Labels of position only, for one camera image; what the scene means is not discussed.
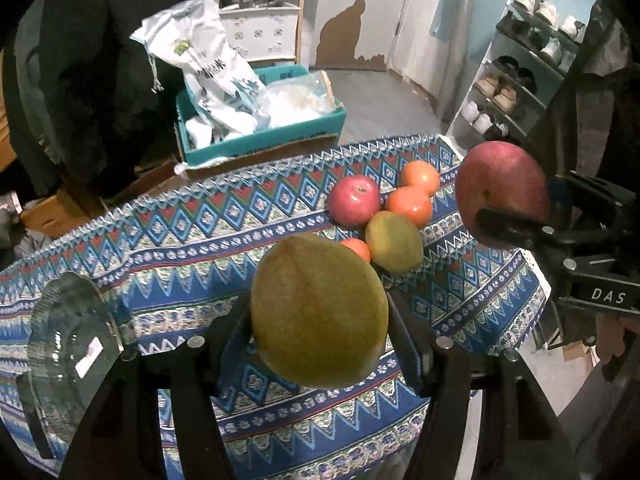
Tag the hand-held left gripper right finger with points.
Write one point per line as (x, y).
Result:
(401, 342)

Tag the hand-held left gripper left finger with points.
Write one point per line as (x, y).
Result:
(235, 332)

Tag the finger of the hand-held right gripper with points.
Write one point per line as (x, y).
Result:
(515, 230)
(580, 192)

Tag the red apple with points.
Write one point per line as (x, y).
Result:
(354, 201)
(500, 180)

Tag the green yellow mango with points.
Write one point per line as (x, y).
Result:
(317, 310)
(395, 242)

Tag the orange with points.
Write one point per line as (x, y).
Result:
(357, 249)
(410, 207)
(421, 175)

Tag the clear glass plate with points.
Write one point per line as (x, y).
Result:
(65, 340)

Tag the blue patterned tablecloth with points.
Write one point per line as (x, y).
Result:
(200, 240)

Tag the group of shoes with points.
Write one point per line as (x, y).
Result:
(502, 95)

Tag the white shoe rack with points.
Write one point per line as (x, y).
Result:
(470, 95)

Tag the teal cardboard box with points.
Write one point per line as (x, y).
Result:
(280, 135)

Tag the brown cardboard box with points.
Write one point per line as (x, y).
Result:
(60, 210)

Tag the dark grey flat strip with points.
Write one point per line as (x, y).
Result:
(35, 420)

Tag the white door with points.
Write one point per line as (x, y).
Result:
(425, 15)

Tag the white rice bag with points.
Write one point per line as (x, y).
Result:
(200, 55)

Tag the dark clothing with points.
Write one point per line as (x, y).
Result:
(90, 70)

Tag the wooden shelf frame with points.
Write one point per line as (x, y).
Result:
(301, 10)

